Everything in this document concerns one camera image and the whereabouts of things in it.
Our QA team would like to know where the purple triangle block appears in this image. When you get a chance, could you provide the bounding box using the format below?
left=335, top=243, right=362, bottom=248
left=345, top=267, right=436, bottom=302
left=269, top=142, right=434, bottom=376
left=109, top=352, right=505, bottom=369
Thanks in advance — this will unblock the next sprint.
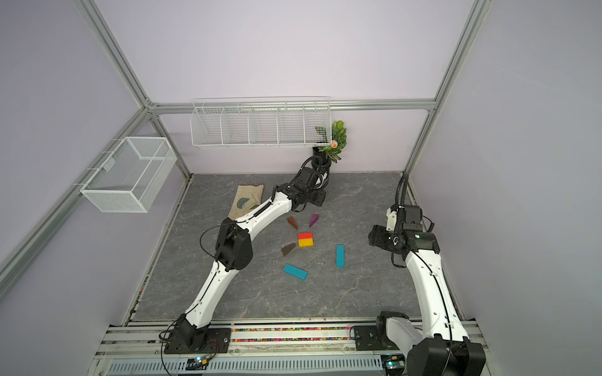
left=309, top=214, right=319, bottom=227

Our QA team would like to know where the reddish brown triangle block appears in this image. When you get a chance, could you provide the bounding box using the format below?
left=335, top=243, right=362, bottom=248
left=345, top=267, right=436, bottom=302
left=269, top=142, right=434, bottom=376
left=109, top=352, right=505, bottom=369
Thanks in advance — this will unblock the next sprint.
left=287, top=216, right=299, bottom=230

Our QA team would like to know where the red rectangular block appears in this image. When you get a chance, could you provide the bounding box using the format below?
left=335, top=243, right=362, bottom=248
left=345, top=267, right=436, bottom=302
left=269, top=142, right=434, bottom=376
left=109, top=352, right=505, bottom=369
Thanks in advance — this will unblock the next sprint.
left=298, top=232, right=313, bottom=240

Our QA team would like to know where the yellow rectangular block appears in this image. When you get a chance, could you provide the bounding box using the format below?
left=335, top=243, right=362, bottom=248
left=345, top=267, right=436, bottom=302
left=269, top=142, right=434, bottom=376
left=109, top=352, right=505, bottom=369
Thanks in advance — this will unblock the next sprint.
left=298, top=238, right=314, bottom=248

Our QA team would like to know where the dark brown triangle block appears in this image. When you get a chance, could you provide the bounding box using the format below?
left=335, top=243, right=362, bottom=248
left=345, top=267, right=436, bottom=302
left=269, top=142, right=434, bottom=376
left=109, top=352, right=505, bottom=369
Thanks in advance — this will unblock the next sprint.
left=282, top=243, right=296, bottom=257

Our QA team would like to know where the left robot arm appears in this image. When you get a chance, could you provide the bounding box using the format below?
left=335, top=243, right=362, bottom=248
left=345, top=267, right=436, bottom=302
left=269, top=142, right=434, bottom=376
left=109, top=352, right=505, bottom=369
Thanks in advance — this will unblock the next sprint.
left=170, top=165, right=329, bottom=349

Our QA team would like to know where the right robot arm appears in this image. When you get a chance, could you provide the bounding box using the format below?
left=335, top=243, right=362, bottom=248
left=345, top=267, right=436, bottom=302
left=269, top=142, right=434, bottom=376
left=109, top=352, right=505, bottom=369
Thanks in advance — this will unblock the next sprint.
left=368, top=205, right=486, bottom=375

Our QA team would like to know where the black vase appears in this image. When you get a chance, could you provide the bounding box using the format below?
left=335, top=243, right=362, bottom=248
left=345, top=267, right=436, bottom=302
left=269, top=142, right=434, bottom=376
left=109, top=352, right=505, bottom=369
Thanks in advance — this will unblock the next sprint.
left=311, top=147, right=332, bottom=174

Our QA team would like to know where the green artificial plant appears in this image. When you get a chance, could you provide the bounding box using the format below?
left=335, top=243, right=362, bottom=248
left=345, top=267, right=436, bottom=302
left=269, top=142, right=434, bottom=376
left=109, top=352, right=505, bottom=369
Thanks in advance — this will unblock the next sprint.
left=314, top=121, right=347, bottom=163

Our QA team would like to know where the beige work glove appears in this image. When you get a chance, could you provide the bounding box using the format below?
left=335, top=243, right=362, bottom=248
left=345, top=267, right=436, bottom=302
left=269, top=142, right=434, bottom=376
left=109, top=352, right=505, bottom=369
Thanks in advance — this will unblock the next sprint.
left=228, top=184, right=264, bottom=219

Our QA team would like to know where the short teal block upright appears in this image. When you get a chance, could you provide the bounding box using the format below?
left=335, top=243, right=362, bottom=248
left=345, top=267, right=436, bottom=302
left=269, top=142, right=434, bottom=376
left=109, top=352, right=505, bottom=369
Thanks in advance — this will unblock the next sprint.
left=335, top=244, right=345, bottom=268

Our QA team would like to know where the long teal block lying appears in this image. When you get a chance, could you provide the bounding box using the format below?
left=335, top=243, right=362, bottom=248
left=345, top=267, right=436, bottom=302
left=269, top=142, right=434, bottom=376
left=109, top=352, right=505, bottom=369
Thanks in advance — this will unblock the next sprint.
left=283, top=264, right=308, bottom=280

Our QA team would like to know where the green circuit board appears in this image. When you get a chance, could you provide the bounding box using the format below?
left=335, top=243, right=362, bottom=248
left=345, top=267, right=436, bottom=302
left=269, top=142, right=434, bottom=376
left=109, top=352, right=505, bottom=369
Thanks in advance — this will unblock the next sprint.
left=381, top=355, right=405, bottom=376

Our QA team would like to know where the small black controller board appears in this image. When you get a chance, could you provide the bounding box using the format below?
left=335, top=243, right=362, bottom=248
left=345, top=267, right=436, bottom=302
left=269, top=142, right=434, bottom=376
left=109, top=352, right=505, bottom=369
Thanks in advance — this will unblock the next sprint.
left=185, top=357, right=209, bottom=371

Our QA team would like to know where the long white wire shelf basket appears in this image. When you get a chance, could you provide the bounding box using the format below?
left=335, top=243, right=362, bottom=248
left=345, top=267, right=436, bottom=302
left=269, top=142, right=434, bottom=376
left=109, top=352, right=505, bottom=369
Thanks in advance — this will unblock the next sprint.
left=190, top=97, right=332, bottom=148

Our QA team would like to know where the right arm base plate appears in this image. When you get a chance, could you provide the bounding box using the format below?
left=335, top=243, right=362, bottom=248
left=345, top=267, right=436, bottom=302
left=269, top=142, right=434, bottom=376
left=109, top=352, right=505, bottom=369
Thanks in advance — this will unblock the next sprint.
left=350, top=325, right=390, bottom=351

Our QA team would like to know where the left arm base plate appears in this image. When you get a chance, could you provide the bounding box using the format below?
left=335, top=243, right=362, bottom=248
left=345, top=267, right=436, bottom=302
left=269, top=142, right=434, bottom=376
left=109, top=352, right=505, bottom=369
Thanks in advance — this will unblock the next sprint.
left=163, top=327, right=232, bottom=354

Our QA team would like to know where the small white wire basket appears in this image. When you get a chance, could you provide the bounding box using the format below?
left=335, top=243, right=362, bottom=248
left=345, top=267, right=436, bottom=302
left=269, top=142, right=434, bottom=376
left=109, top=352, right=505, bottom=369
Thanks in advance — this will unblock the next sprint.
left=80, top=136, right=177, bottom=213

